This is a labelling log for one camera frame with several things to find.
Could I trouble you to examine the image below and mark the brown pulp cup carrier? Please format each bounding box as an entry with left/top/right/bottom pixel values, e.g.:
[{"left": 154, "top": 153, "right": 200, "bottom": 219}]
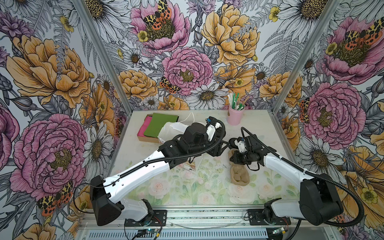
[{"left": 230, "top": 161, "right": 250, "bottom": 186}]

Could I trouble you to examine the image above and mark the cartoon animal paper gift bag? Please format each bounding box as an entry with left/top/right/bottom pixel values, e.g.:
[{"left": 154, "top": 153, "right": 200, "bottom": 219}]
[{"left": 158, "top": 112, "right": 195, "bottom": 144}]

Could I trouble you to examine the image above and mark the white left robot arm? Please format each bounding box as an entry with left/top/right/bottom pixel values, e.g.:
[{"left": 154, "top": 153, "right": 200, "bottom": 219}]
[{"left": 90, "top": 117, "right": 229, "bottom": 226}]

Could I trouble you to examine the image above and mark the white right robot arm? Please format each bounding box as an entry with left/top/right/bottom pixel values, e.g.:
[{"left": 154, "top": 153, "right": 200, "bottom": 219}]
[{"left": 229, "top": 128, "right": 344, "bottom": 226}]

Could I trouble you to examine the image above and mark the pink plastic straw cup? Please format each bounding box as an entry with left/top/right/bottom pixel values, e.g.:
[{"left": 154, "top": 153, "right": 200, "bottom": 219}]
[{"left": 227, "top": 107, "right": 245, "bottom": 126}]

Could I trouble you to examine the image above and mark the pink paper napkin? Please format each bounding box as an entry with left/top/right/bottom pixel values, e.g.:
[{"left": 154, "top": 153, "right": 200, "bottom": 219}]
[{"left": 137, "top": 115, "right": 152, "bottom": 137}]

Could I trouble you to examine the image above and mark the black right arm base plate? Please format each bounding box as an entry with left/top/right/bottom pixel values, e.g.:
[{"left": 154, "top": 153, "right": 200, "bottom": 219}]
[{"left": 244, "top": 209, "right": 291, "bottom": 226}]

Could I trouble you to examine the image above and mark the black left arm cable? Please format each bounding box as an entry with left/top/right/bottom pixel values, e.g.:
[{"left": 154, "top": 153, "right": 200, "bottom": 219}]
[{"left": 72, "top": 118, "right": 226, "bottom": 215}]

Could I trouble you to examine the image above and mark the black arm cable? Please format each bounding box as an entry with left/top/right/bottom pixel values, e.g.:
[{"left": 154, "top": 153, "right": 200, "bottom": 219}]
[
  {"left": 72, "top": 118, "right": 226, "bottom": 215},
  {"left": 240, "top": 126, "right": 365, "bottom": 228}
]

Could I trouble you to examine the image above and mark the aluminium front frame rail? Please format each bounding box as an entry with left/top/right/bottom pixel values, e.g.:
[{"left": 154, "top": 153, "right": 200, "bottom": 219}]
[{"left": 80, "top": 205, "right": 334, "bottom": 229}]

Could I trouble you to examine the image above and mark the white ventilated cable duct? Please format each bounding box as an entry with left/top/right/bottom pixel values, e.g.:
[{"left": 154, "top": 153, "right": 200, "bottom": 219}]
[{"left": 83, "top": 228, "right": 268, "bottom": 240}]

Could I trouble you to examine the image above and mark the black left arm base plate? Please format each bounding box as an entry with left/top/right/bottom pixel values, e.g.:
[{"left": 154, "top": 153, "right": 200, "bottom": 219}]
[{"left": 124, "top": 210, "right": 168, "bottom": 227}]

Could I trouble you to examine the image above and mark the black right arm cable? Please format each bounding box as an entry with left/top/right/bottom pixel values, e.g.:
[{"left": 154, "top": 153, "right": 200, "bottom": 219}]
[{"left": 240, "top": 126, "right": 365, "bottom": 228}]

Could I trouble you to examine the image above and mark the aluminium right corner post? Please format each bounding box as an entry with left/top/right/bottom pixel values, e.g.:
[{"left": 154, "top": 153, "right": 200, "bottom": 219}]
[{"left": 271, "top": 1, "right": 341, "bottom": 114}]

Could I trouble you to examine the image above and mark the aluminium corner post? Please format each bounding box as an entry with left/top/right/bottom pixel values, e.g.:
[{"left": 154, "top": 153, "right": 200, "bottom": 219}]
[
  {"left": 74, "top": 1, "right": 133, "bottom": 116},
  {"left": 271, "top": 1, "right": 341, "bottom": 114}
]

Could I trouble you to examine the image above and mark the aluminium left corner post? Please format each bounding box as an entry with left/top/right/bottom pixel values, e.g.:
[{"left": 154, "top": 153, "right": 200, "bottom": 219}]
[{"left": 74, "top": 1, "right": 133, "bottom": 116}]

